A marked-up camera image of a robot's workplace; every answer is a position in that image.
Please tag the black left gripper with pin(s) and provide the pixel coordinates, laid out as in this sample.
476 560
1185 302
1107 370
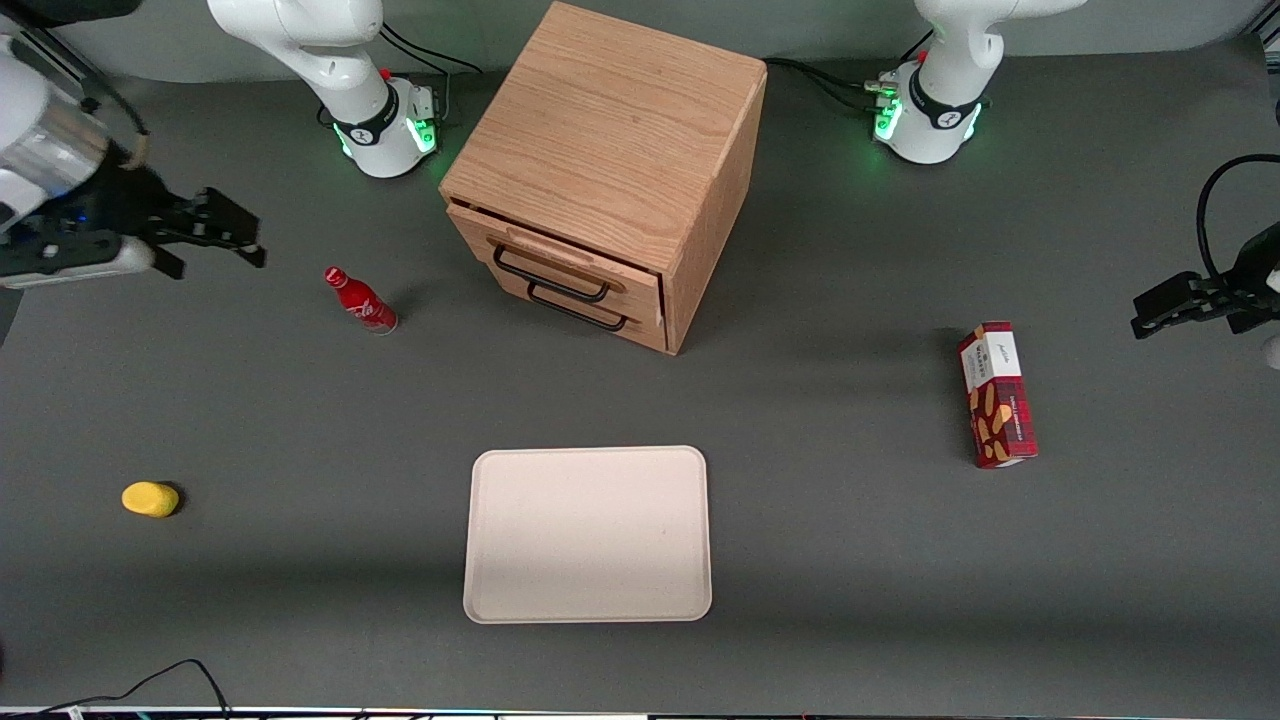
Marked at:
1243 291

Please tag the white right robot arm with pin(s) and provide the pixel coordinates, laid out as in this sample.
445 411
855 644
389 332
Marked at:
340 60

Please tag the red cookie box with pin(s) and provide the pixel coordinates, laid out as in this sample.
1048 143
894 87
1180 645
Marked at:
1000 400

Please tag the red cola bottle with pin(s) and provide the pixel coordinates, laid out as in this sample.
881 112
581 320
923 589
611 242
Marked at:
362 305

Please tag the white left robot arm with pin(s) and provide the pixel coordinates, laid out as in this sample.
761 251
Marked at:
940 110

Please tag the beige rectangular tray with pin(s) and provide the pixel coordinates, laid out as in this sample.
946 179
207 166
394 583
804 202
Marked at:
590 540

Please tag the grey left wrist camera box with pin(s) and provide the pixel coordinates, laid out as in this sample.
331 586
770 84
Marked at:
1273 352

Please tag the yellow lemon-shaped object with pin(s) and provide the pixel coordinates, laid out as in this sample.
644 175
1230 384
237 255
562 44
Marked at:
150 500

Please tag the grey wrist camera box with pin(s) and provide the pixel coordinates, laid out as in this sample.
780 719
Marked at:
125 258
1273 352

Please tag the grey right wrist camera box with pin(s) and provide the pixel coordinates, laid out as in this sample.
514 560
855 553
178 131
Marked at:
125 258

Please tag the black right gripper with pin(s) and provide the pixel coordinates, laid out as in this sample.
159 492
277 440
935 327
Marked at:
128 205

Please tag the wooden drawer cabinet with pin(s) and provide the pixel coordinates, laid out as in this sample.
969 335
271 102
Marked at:
600 120

